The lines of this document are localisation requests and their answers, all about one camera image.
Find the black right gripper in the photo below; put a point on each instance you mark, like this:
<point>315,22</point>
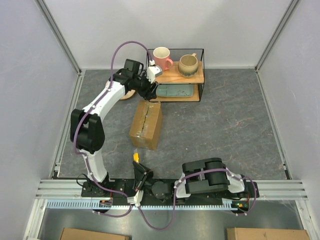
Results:
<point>142,173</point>

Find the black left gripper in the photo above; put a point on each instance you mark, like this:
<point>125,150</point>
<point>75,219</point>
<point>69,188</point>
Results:
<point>149,93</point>

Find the yellow utility knife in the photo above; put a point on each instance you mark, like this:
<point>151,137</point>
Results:
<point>136,157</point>

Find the brown cardboard express box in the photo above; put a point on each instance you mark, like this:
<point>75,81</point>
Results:
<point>146,125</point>

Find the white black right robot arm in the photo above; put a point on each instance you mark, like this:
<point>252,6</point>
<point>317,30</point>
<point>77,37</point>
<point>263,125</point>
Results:
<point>200,181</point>

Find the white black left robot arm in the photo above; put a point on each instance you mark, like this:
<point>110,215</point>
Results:
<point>86,125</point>

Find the cardboard box bottom left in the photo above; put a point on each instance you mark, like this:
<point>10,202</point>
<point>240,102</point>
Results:
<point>80,234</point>

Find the cardboard box bottom right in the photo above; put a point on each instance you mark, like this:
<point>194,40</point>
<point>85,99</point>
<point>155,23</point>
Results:
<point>237,233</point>

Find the beige plate with bird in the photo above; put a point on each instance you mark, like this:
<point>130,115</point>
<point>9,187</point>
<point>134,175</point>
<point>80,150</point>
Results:
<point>129,95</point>

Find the teal rectangular ceramic tray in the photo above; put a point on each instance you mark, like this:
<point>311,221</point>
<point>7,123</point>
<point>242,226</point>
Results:
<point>175,90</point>

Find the pink ceramic mug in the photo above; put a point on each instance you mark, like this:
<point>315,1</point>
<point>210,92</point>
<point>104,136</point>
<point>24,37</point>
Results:
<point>161,56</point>

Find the beige stoneware mug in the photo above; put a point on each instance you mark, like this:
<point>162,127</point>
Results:
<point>188,65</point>

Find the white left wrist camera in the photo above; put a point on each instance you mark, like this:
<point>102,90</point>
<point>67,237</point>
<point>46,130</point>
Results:
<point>152,72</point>

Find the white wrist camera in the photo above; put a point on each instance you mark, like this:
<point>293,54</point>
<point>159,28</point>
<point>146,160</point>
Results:
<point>152,72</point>
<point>136,199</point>

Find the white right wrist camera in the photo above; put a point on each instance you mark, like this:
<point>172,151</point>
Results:
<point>136,199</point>

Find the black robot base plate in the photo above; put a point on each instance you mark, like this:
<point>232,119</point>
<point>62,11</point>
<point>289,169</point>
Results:
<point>125,187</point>

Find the grey slotted cable duct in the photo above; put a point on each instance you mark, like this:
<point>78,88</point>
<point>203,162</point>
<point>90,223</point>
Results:
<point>87,204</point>

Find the black wire wooden shelf rack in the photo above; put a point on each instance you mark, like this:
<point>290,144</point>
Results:
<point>173,77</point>

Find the aluminium frame rail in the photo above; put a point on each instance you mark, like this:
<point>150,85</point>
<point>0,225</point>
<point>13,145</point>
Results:
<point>58,34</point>

